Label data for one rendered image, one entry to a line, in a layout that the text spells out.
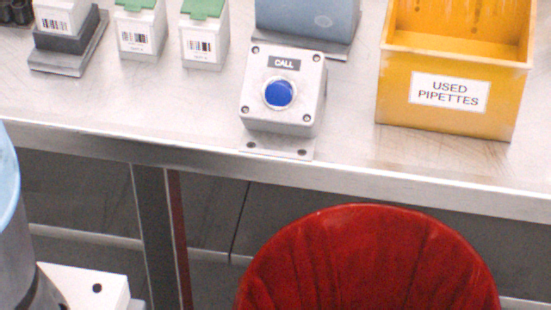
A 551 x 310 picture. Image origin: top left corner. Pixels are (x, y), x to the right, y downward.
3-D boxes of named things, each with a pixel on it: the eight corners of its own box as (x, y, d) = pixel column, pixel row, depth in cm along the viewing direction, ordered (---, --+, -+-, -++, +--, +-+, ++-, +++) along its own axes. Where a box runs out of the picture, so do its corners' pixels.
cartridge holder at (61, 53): (28, 70, 106) (22, 43, 103) (61, 12, 112) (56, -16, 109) (80, 78, 105) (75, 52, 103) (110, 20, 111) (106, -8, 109)
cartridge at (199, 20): (182, 67, 106) (176, 15, 101) (193, 35, 110) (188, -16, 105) (220, 72, 106) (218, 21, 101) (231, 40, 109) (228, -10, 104)
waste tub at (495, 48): (371, 124, 101) (378, 46, 94) (390, 31, 110) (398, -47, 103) (513, 145, 100) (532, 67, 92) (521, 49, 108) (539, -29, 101)
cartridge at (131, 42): (119, 58, 107) (110, 7, 102) (132, 27, 110) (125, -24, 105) (157, 64, 107) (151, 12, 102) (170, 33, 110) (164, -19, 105)
